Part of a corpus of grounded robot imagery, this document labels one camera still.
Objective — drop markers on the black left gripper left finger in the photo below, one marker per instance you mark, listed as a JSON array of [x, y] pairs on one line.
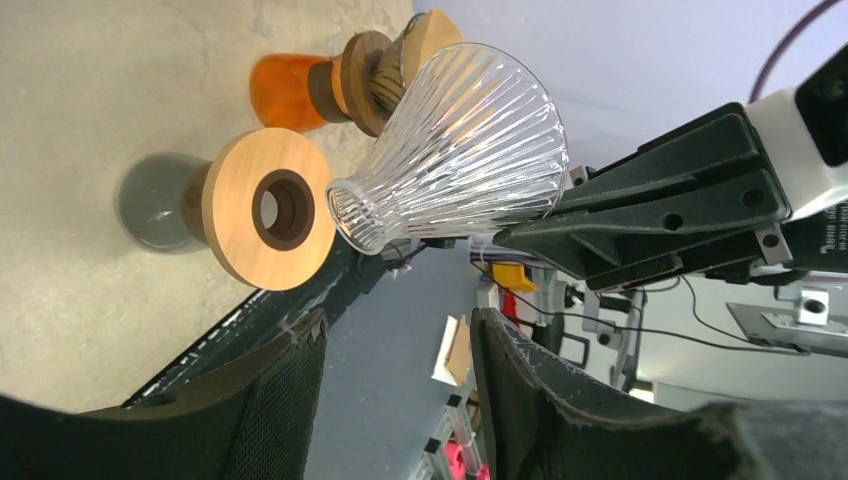
[[249, 419]]

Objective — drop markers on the smoky grey glass dripper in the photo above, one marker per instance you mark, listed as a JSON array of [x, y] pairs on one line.
[[387, 82]]

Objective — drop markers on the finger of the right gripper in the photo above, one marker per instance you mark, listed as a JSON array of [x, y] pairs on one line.
[[612, 257], [713, 172]]

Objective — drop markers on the dark walnut dripper stand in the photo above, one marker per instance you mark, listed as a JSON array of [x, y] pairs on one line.
[[358, 58]]

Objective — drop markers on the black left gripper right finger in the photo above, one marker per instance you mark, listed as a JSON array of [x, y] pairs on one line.
[[543, 418]]

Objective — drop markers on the clear glass dripper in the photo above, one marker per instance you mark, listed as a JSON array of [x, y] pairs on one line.
[[475, 145]]

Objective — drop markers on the light bamboo dripper stand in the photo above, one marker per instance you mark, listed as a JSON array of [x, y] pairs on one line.
[[263, 209]]

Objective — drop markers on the grey glass carafe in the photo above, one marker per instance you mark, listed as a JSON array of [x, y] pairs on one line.
[[148, 202]]

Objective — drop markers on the orange glass carafe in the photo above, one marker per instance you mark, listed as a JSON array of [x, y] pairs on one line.
[[299, 92]]

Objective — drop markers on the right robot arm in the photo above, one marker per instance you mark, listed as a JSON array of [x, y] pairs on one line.
[[804, 131]]

